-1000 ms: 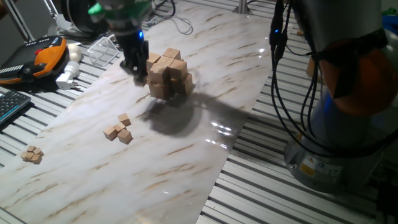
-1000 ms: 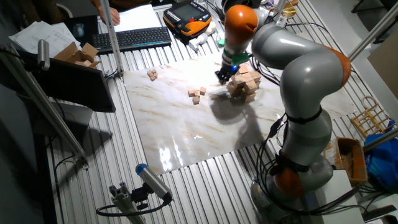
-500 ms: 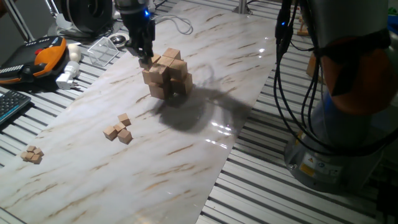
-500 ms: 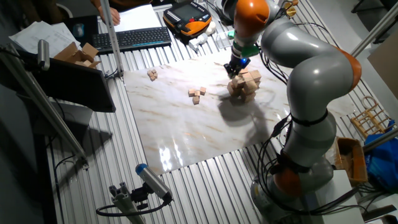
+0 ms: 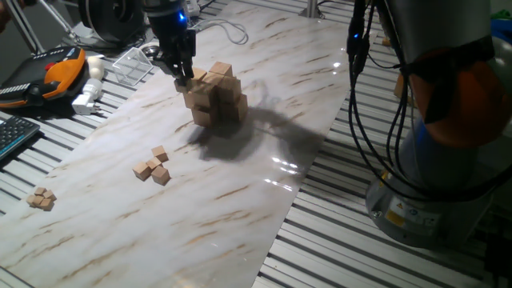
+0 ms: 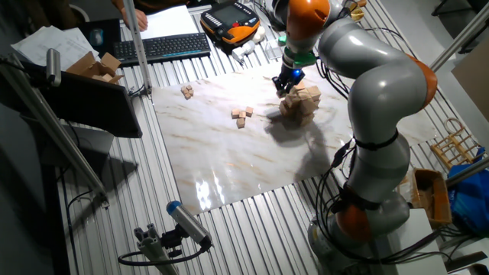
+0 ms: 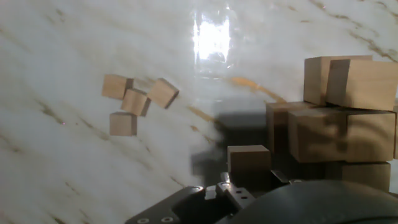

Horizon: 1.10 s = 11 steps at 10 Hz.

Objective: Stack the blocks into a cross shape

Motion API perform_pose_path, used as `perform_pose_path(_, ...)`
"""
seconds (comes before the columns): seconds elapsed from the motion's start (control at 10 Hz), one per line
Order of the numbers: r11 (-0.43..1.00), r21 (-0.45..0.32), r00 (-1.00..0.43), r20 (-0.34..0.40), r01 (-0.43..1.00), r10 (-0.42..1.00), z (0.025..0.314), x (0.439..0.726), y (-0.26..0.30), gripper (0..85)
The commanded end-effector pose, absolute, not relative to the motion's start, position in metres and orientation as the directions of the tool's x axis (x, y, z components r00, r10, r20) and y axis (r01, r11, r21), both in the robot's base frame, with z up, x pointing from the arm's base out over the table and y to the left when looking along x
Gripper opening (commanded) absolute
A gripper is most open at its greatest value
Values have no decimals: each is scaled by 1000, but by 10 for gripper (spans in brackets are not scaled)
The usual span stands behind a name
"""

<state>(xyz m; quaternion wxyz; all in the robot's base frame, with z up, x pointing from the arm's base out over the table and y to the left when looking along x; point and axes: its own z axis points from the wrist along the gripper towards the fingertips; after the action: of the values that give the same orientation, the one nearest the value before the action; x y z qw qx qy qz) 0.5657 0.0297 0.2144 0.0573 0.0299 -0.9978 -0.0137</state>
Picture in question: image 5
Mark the blue bag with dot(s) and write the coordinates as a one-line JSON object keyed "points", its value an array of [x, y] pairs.
{"points": [[503, 32]]}

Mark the white marble pattern mat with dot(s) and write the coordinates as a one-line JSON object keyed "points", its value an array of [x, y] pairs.
{"points": [[200, 224]]}

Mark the clear plastic box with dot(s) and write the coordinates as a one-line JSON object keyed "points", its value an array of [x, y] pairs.
{"points": [[132, 66]]}

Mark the large wooden cube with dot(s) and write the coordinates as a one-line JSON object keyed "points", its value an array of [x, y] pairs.
{"points": [[205, 118], [237, 110], [205, 96], [188, 100], [198, 76], [230, 90], [221, 68], [213, 78]]}

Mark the black filament spool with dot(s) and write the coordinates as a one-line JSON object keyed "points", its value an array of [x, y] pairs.
{"points": [[104, 20]]}

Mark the white egg-shaped object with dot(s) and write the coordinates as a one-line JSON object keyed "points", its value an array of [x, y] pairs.
{"points": [[96, 68]]}

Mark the thin grey stand leg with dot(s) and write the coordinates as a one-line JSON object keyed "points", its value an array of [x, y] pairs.
{"points": [[60, 20]]}

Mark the small wooden cube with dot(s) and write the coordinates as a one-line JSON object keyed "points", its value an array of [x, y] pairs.
{"points": [[31, 200], [40, 190], [46, 205], [50, 195], [38, 199]]}

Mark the orange black teach pendant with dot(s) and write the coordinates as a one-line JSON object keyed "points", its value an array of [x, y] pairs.
{"points": [[60, 74]]}

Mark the medium wooden cube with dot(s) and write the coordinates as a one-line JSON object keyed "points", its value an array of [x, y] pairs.
{"points": [[154, 162], [181, 86], [161, 175], [142, 170], [159, 153]]}

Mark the person's left forearm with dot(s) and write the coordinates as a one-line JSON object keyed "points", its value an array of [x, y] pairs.
{"points": [[3, 18]]}

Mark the thick grey stand leg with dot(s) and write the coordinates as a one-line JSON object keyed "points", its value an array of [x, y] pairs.
{"points": [[25, 26]]}

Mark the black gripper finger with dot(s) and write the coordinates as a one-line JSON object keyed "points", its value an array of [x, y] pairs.
{"points": [[189, 70], [172, 66]]}

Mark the silver metal post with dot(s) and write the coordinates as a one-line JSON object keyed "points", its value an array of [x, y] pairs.
{"points": [[312, 8]]}

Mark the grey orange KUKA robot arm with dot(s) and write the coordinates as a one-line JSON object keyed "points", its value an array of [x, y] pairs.
{"points": [[440, 24]]}

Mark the green fabric item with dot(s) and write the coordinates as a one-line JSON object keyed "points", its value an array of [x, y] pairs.
{"points": [[504, 15]]}

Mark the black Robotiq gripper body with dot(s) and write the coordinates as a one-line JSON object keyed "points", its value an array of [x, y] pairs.
{"points": [[170, 32]]}

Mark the white button control box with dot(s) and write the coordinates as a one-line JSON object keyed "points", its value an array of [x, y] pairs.
{"points": [[193, 6]]}

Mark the black computer keyboard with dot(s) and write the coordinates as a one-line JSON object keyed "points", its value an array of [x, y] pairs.
{"points": [[16, 134]]}

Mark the white power adapter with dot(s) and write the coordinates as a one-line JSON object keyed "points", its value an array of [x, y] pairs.
{"points": [[86, 98]]}

